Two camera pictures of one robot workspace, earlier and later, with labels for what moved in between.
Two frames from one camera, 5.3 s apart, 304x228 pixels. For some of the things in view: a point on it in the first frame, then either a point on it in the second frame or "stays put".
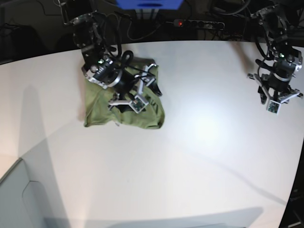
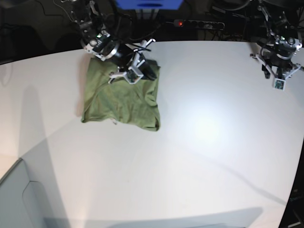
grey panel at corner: [22, 201] stays put
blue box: [149, 4] stays put
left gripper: [129, 88] -> [128, 55]
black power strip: [199, 24] stays put
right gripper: [276, 87] -> [280, 67]
